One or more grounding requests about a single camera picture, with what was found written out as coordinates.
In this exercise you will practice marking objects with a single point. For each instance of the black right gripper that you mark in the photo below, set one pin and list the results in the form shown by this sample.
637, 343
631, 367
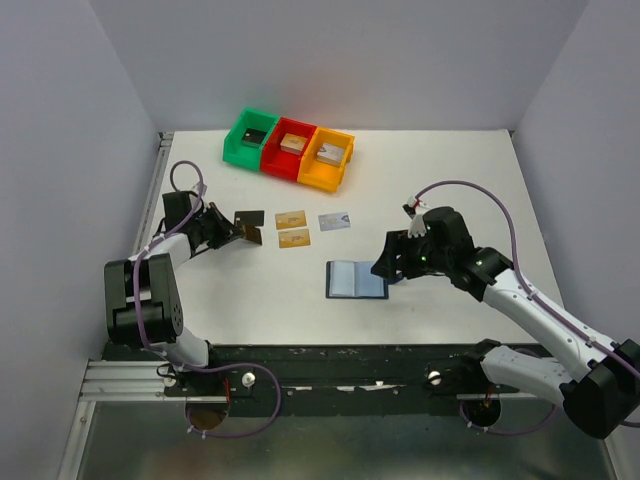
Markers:
396, 255

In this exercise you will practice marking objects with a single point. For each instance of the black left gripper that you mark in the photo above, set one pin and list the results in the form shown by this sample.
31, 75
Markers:
216, 226

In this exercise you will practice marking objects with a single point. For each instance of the black credit card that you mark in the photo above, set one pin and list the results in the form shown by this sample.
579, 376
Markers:
252, 234
250, 217

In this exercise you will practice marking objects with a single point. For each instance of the navy blue card holder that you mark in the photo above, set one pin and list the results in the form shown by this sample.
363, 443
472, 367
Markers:
354, 280

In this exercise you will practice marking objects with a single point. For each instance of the light blue VIP card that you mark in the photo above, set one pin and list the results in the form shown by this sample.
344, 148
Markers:
334, 221

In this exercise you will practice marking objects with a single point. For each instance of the gold credit card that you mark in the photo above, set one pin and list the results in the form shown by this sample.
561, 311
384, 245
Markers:
290, 220
294, 238

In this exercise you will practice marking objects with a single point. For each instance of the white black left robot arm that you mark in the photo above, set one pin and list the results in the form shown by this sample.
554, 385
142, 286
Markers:
143, 306

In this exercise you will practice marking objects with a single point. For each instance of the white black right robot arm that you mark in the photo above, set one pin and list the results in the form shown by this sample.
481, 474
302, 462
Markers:
591, 377

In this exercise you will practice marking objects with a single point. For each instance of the green plastic bin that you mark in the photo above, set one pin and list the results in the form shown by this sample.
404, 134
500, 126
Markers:
239, 155

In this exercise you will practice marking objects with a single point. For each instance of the red plastic bin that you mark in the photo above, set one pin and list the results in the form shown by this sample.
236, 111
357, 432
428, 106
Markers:
281, 164

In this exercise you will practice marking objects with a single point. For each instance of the metal block in green bin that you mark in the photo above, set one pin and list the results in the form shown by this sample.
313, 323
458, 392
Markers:
253, 137

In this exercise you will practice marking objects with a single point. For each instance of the yellow plastic bin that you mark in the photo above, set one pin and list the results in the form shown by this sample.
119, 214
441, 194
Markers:
316, 174

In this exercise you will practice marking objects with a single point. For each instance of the metal block in red bin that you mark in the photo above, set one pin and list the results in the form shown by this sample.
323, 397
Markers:
293, 143

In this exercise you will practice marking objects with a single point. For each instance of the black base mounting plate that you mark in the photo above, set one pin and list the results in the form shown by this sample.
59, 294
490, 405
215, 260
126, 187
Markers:
324, 381

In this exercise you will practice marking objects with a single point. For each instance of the metal block in yellow bin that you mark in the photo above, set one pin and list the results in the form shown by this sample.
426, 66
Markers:
330, 154

